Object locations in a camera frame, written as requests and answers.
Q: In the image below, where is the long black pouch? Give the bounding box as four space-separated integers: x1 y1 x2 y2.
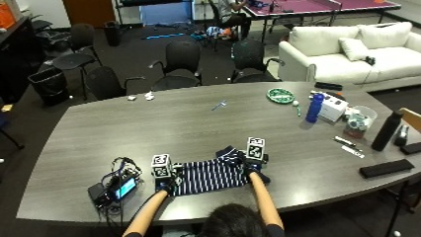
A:
359 158 416 180

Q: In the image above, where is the purple table tennis table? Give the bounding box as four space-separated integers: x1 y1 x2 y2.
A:
240 0 403 43

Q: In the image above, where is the person's right hand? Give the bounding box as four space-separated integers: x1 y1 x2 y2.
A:
243 157 272 185

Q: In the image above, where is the white square cushion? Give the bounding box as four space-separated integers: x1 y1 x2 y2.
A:
338 37 371 62

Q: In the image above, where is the black rectangular remote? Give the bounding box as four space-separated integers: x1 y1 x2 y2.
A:
314 81 346 92

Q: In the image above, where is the black white marker pen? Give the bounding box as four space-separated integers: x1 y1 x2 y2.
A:
332 134 359 148

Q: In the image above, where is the green pen with white ball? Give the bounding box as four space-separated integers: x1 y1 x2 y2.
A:
291 100 304 119

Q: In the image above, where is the black mesh office chair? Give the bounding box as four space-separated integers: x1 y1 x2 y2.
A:
230 38 286 84
85 65 149 102
53 23 105 101
149 39 204 93

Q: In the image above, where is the black recording device with screen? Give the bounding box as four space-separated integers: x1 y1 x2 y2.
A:
87 174 142 208

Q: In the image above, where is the person's left hand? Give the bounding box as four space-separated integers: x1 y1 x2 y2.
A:
155 175 184 198

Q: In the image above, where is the white marker cube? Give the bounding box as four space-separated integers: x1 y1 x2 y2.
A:
246 136 267 163
151 153 175 179

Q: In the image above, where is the green patterned plate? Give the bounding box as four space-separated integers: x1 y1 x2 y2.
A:
266 87 296 106

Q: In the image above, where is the white sofa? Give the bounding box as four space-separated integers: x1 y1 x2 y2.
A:
278 21 421 94

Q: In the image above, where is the orange box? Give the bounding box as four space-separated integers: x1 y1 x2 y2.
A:
0 1 18 30

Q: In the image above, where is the black cable bundle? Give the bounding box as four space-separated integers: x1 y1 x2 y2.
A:
102 156 146 186

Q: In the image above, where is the black tall trash bin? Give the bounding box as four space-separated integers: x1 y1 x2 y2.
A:
103 20 125 47

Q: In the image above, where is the blue water bottle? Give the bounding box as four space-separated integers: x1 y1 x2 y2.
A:
304 93 327 124

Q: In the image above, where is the wooden chair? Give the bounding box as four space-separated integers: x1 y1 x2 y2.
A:
398 107 421 133

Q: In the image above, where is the brown wooden door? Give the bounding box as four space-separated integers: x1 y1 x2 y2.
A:
61 0 119 30

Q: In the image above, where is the navy white striped garment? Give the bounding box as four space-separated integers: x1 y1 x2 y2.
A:
171 145 254 198

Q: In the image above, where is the black open trash bin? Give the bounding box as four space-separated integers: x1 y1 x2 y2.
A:
27 66 71 108

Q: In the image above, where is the white cardboard box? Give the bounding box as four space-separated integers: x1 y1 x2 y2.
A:
318 94 351 123

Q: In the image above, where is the black flat case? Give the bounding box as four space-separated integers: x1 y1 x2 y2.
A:
399 141 421 156

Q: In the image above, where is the clear plastic container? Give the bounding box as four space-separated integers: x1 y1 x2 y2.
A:
343 105 379 139

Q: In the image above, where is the small blue grey tool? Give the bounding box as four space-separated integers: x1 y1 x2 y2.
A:
211 100 230 113

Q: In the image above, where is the black cabinet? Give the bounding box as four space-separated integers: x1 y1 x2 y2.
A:
0 15 49 105

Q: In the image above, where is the blue panel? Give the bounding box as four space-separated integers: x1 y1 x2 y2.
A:
139 1 195 27

